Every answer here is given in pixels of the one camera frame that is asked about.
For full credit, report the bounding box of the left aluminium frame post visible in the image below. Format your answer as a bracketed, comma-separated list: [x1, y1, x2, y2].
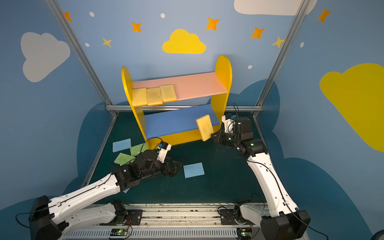
[45, 0, 112, 107]

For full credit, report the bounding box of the right green circuit board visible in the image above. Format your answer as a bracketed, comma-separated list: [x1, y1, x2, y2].
[237, 228, 253, 240]

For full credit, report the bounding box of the green sponge left lower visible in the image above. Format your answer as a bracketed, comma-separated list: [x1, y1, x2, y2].
[114, 153, 136, 166]

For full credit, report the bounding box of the left green circuit board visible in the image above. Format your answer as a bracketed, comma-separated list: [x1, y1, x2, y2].
[110, 229, 128, 239]

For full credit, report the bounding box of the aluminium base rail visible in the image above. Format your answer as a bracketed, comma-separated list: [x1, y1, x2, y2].
[61, 203, 264, 240]

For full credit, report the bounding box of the green sponge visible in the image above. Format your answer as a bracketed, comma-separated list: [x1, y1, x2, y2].
[130, 143, 148, 157]
[114, 153, 136, 166]

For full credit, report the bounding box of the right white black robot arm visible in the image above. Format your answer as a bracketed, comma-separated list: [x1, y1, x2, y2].
[211, 114, 311, 240]

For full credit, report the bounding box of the yellow sponge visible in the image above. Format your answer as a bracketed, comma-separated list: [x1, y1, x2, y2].
[160, 85, 178, 103]
[132, 88, 148, 108]
[146, 87, 163, 107]
[196, 115, 214, 142]

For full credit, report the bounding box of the rear aluminium frame bar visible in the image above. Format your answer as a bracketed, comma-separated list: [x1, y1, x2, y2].
[106, 105, 263, 112]

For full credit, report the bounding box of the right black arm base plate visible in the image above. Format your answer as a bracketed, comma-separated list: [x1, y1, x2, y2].
[218, 208, 251, 226]

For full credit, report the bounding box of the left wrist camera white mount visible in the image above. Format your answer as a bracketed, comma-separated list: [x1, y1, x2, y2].
[157, 141, 172, 163]

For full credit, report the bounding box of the green circuit board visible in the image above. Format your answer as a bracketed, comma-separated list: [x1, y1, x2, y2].
[237, 228, 253, 240]
[110, 229, 128, 239]

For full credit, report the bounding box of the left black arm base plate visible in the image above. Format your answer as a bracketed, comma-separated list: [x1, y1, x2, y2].
[116, 210, 143, 226]

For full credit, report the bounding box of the right aluminium frame post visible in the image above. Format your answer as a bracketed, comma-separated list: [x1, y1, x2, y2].
[253, 0, 311, 121]

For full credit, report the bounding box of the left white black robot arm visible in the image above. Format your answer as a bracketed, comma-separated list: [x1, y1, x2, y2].
[29, 150, 183, 240]

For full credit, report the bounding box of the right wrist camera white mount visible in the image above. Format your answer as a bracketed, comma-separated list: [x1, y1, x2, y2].
[222, 114, 236, 133]

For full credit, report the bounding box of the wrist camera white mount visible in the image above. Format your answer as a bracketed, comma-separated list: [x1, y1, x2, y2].
[157, 141, 172, 163]
[222, 114, 236, 133]

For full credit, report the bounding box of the aluminium frame post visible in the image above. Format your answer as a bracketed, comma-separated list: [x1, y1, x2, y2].
[45, 0, 112, 107]
[253, 0, 311, 121]

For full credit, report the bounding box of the yellow shelf with coloured boards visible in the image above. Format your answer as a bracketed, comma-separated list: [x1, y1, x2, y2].
[121, 56, 233, 148]

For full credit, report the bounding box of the green sponge left upper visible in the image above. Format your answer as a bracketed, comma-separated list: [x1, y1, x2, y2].
[130, 143, 148, 157]

